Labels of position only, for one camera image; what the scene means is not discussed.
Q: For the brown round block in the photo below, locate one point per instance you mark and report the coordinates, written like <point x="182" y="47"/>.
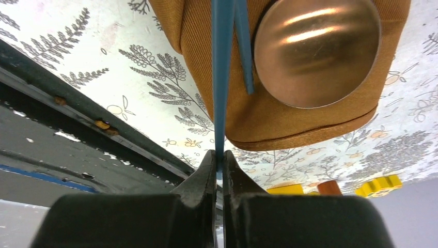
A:
<point x="329" y="188"/>

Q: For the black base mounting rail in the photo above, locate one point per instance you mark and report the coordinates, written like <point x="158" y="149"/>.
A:
<point x="56" y="141"/>

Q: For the floral patterned table mat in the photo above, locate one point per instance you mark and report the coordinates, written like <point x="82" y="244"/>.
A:
<point x="115" y="53"/>

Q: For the yellow numbered die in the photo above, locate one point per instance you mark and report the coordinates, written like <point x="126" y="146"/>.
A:
<point x="379" y="187"/>

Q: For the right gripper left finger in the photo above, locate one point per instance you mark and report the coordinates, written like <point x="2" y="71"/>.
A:
<point x="184" y="217"/>

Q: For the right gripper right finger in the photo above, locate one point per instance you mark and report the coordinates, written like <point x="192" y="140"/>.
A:
<point x="255" y="218"/>

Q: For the dark teal chopstick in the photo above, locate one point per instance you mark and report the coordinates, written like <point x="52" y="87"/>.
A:
<point x="222" y="18"/>
<point x="244" y="42"/>

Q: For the orange cloth napkin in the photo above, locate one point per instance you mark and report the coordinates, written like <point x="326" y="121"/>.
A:
<point x="259" y="122"/>

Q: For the yellow cylinder block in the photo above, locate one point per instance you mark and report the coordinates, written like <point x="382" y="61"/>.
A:
<point x="291" y="189"/>

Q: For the brown wooden spoon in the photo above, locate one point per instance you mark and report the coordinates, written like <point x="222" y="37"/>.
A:
<point x="311" y="54"/>

